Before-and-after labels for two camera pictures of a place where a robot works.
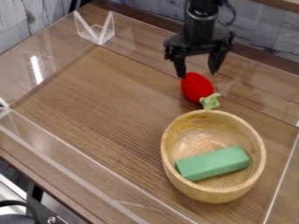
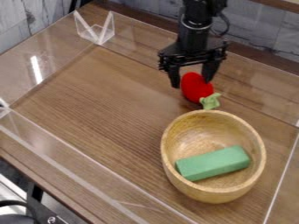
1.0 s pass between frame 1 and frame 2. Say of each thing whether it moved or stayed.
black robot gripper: moved
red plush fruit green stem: stayed
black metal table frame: stayed
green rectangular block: stayed
